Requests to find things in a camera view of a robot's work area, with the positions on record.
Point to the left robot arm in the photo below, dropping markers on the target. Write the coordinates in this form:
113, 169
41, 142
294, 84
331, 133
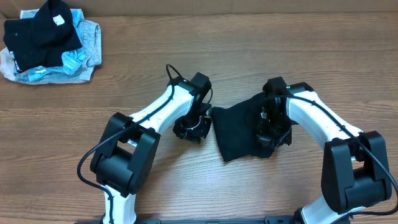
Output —
125, 154

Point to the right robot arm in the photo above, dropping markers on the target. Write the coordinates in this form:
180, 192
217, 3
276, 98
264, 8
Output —
355, 170

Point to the folded black garment on pile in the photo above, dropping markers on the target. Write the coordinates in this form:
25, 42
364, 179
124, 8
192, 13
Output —
42, 39

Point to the grey patterned folded garment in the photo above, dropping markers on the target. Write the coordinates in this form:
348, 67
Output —
90, 36

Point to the brown cardboard back wall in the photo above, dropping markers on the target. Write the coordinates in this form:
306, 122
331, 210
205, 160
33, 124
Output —
102, 8

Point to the black t-shirt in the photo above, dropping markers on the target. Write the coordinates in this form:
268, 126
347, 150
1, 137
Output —
235, 128

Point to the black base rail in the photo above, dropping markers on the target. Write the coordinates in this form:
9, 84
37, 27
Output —
211, 221

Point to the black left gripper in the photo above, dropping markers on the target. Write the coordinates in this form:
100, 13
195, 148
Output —
193, 129

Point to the light blue folded garment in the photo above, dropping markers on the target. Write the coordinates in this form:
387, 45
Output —
72, 60

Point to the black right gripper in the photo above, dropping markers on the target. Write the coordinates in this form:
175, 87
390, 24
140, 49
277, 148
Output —
272, 134

